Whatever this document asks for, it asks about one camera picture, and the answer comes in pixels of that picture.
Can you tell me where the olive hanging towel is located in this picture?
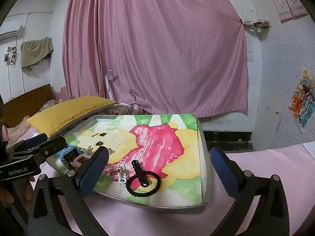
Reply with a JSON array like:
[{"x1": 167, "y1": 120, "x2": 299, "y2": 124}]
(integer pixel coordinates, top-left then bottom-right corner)
[{"x1": 20, "y1": 37, "x2": 54, "y2": 69}]

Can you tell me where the yellow pillow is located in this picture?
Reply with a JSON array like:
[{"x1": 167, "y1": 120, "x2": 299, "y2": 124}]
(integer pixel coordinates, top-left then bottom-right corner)
[{"x1": 27, "y1": 96, "x2": 116, "y2": 138}]

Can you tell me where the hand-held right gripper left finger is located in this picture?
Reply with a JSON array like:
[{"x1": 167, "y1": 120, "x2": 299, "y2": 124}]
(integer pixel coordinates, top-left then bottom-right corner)
[{"x1": 27, "y1": 146, "x2": 110, "y2": 236}]

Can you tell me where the black hair tie with chains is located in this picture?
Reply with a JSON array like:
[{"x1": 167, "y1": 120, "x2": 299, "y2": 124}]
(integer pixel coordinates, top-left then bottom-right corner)
[{"x1": 118, "y1": 160, "x2": 161, "y2": 198}]

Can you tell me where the colourful wall painting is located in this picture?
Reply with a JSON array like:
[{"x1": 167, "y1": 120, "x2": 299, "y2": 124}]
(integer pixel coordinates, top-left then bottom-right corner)
[{"x1": 288, "y1": 69, "x2": 315, "y2": 134}]

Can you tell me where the white air conditioner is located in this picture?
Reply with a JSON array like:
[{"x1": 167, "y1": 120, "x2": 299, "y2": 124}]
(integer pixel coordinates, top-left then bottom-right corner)
[{"x1": 0, "y1": 25, "x2": 21, "y2": 40}]

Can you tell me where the wooden headboard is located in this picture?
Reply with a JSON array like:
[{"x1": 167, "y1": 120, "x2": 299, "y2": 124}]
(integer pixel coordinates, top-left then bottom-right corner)
[{"x1": 2, "y1": 84, "x2": 56, "y2": 128}]

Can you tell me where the pink wall certificate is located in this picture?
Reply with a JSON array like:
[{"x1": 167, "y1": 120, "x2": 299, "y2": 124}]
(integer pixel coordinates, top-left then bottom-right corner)
[
  {"x1": 272, "y1": 0, "x2": 294, "y2": 22},
  {"x1": 282, "y1": 0, "x2": 308, "y2": 18}
]

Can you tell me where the grey metal tray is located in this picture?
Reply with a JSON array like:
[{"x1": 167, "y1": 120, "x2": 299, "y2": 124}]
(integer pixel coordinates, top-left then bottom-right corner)
[{"x1": 45, "y1": 114, "x2": 209, "y2": 214}]

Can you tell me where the painted paper sheet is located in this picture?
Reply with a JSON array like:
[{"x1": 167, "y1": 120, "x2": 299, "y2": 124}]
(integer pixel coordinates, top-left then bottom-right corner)
[{"x1": 53, "y1": 114, "x2": 205, "y2": 206}]

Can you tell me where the wire wall shelf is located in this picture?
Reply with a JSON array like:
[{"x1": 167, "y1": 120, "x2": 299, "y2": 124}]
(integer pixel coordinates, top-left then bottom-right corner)
[{"x1": 241, "y1": 18, "x2": 271, "y2": 32}]

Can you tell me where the patterned cushion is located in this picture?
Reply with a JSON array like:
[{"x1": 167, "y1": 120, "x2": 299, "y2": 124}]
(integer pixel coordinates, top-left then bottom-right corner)
[{"x1": 112, "y1": 102, "x2": 142, "y2": 115}]

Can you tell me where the white metal bracket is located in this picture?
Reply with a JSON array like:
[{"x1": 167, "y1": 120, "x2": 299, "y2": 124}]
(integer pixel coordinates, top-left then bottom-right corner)
[{"x1": 105, "y1": 70, "x2": 115, "y2": 99}]

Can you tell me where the pink tablecloth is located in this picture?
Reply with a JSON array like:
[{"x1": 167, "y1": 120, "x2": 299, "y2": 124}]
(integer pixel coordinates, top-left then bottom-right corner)
[{"x1": 39, "y1": 141, "x2": 315, "y2": 236}]

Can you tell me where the person's left hand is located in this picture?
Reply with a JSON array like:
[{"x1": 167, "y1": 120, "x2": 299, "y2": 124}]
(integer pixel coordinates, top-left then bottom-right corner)
[{"x1": 0, "y1": 176, "x2": 33, "y2": 210}]

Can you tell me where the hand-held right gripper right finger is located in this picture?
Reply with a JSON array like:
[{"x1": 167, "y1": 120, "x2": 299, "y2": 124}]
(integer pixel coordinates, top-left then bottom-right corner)
[{"x1": 204, "y1": 146, "x2": 291, "y2": 236}]

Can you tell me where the brown hair tie yellow bead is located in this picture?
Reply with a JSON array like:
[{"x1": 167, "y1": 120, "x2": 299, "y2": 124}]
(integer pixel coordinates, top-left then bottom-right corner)
[{"x1": 82, "y1": 146, "x2": 115, "y2": 156}]

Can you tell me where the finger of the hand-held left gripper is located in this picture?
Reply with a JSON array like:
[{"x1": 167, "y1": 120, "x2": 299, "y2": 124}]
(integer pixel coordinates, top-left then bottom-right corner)
[
  {"x1": 5, "y1": 133, "x2": 49, "y2": 156},
  {"x1": 28, "y1": 136, "x2": 67, "y2": 165}
]

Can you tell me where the white paper sheet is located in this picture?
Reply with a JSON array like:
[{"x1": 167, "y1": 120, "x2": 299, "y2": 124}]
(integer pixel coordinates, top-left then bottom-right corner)
[{"x1": 302, "y1": 142, "x2": 315, "y2": 160}]

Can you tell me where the pink curtain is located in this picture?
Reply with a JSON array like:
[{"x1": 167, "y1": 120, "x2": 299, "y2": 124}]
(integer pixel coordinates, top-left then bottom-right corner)
[{"x1": 63, "y1": 0, "x2": 248, "y2": 116}]

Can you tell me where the white wall notice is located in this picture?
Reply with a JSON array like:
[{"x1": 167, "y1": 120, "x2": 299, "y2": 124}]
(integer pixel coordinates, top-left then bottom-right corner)
[{"x1": 247, "y1": 36, "x2": 254, "y2": 62}]

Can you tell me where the blue smartwatch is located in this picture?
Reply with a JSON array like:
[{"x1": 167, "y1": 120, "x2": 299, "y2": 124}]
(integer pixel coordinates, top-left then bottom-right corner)
[{"x1": 55, "y1": 146, "x2": 83, "y2": 170}]

